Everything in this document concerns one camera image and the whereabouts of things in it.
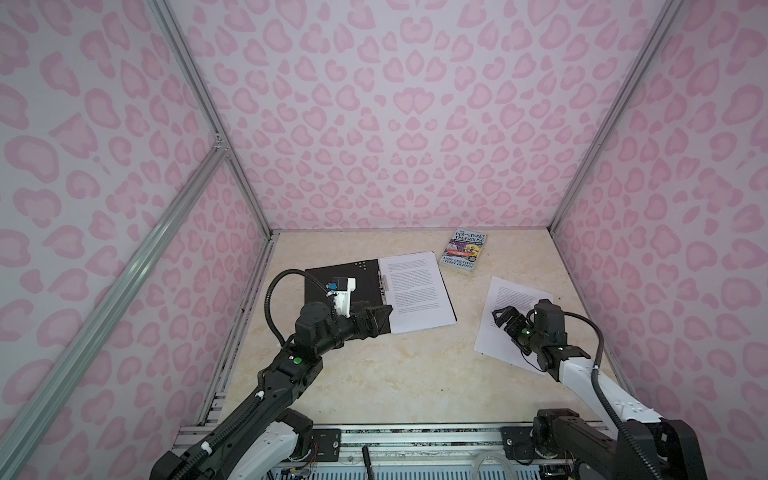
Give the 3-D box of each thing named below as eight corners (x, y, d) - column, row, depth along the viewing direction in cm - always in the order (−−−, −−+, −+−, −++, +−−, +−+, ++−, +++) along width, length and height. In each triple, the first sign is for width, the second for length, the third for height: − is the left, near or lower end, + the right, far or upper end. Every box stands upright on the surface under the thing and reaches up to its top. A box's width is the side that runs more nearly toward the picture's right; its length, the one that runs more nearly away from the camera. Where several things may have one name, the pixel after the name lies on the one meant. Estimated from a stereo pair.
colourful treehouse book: (439, 264, 112) (440, 259, 110) (454, 230, 123) (455, 225, 121) (474, 275, 108) (475, 271, 106) (486, 240, 119) (488, 235, 117)
